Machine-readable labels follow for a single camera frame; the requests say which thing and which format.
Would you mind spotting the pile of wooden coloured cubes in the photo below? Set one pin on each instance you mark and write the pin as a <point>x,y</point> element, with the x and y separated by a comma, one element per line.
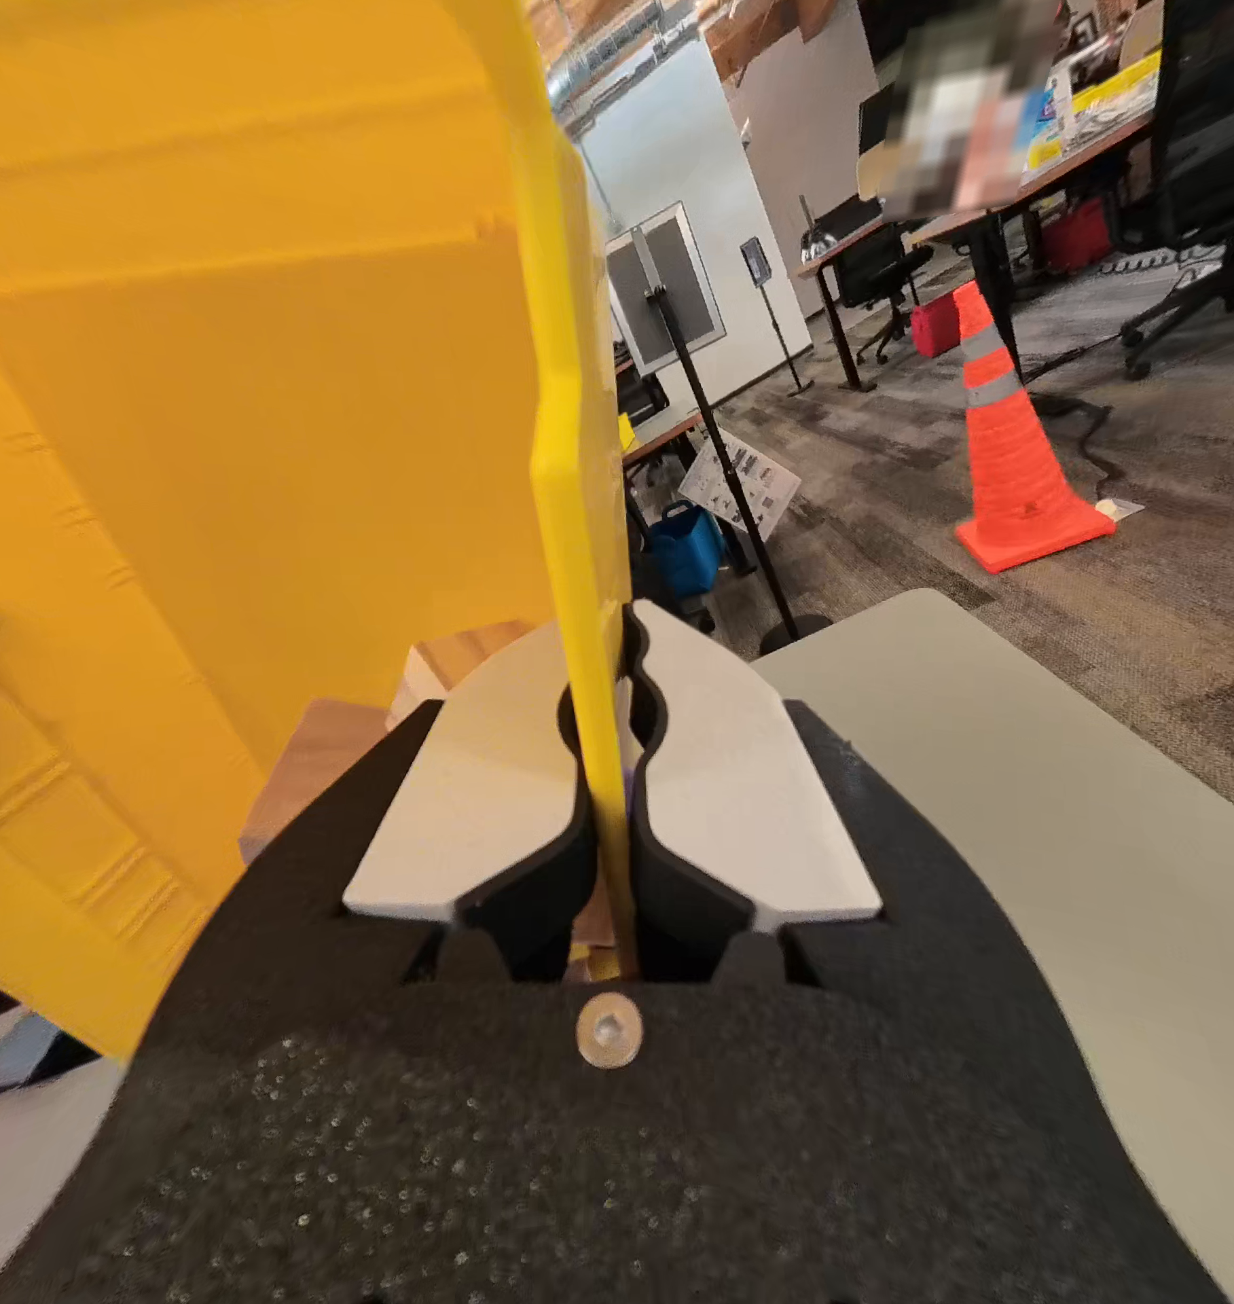
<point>316,764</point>

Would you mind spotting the wooden office desk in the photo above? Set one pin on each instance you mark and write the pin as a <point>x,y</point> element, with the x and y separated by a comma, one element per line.
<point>1095,150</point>
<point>841,336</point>

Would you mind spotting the picture-printed paper sheet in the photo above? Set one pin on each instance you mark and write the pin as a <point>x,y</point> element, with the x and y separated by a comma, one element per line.
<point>766,484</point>

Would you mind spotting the grey framed panel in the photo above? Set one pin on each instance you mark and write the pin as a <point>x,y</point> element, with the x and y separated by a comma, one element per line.
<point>683,281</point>

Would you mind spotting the orange traffic cone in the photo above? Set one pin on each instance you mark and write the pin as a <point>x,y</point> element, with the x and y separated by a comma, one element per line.
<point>1014,480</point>

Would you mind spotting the black office chair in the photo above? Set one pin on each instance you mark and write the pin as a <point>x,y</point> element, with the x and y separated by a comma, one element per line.
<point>1208,123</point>
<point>877,271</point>

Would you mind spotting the red box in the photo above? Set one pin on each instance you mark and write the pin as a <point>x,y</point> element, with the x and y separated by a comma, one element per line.
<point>933,326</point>
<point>1081,235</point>

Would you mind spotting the yellow plastic bin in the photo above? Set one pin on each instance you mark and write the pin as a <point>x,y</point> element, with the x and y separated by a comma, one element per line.
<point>251,358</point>

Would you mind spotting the blue plastic container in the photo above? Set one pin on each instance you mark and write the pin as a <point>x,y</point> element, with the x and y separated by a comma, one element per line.
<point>689,551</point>

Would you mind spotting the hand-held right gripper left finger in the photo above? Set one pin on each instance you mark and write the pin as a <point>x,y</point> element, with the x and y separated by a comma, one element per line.
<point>474,796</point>

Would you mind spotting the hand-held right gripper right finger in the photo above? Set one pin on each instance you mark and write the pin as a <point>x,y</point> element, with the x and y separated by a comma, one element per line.
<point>750,796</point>

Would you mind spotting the black tripod stand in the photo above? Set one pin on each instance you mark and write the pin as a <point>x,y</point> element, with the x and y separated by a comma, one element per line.
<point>719,459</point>

